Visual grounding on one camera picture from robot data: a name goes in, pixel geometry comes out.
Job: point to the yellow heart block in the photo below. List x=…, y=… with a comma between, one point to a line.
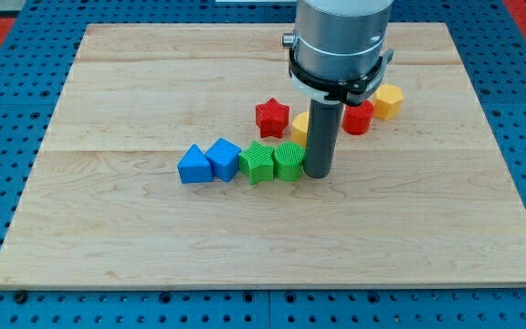
x=299, y=129

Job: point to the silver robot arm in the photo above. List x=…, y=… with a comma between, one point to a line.
x=335, y=49

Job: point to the green star block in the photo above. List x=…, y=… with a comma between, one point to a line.
x=256, y=162

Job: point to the red star block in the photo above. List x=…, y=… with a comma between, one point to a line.
x=272, y=118

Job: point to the green cylinder block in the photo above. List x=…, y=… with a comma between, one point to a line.
x=288, y=159

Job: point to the blue cube block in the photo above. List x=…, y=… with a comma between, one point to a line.
x=223, y=158

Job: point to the blue triangle block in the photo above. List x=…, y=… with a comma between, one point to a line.
x=194, y=167

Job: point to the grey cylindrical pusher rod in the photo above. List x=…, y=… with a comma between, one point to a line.
x=323, y=127

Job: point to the red cylinder block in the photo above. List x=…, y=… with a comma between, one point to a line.
x=357, y=119

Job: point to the yellow hexagon block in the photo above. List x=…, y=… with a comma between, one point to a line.
x=387, y=101

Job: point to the wooden board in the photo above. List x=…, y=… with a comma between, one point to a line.
x=422, y=201

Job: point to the black ring clamp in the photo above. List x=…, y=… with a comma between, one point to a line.
x=350, y=92

